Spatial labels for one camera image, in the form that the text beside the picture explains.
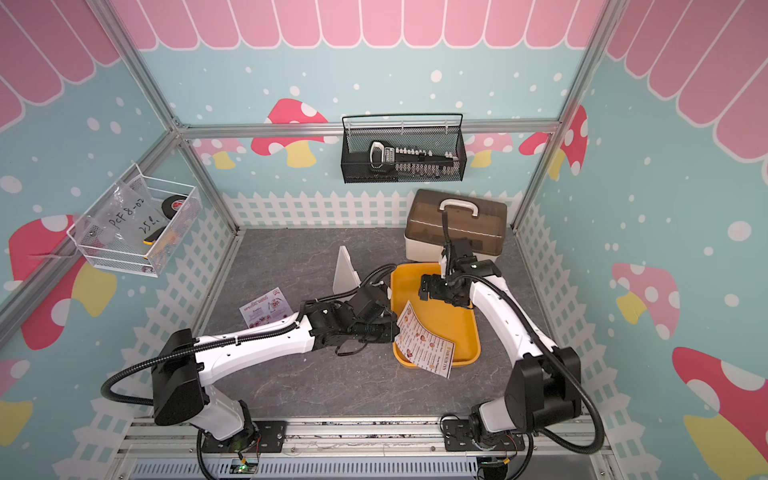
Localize white acrylic menu holder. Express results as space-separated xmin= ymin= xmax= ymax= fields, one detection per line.
xmin=333 ymin=246 xmax=361 ymax=294

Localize beige storage box brown lid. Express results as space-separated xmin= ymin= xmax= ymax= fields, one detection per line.
xmin=404 ymin=189 xmax=508 ymax=268

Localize yellow black tool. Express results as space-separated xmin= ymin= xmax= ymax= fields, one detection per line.
xmin=143 ymin=225 xmax=178 ymax=246

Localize labelled plastic bag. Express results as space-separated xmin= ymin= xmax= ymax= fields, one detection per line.
xmin=93 ymin=181 xmax=168 ymax=254

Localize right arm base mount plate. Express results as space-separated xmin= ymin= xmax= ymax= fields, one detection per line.
xmin=438 ymin=414 xmax=526 ymax=453

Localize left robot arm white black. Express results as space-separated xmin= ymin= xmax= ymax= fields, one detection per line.
xmin=101 ymin=264 xmax=399 ymax=449

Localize socket set in basket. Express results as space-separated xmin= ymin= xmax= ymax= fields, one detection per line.
xmin=367 ymin=141 xmax=463 ymax=181

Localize aluminium front rail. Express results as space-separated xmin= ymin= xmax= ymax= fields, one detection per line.
xmin=113 ymin=416 xmax=613 ymax=460

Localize black tape roll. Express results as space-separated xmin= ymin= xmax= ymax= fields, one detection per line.
xmin=161 ymin=194 xmax=187 ymax=220

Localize yellow plastic tray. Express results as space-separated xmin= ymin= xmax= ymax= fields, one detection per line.
xmin=390 ymin=263 xmax=482 ymax=367

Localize clear wire wall basket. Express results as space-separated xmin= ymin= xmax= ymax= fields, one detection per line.
xmin=67 ymin=164 xmax=203 ymax=278

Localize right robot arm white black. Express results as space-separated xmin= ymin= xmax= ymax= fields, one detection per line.
xmin=419 ymin=210 xmax=605 ymax=455

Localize pink dessert menu card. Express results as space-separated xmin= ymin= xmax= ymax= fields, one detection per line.
xmin=239 ymin=288 xmax=293 ymax=328

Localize food menu card with photos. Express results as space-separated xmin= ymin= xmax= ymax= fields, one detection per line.
xmin=394 ymin=301 xmax=455 ymax=379

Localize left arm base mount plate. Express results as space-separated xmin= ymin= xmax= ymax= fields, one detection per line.
xmin=202 ymin=420 xmax=288 ymax=454

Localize black wire mesh basket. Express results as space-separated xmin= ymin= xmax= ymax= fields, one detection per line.
xmin=341 ymin=113 xmax=467 ymax=183

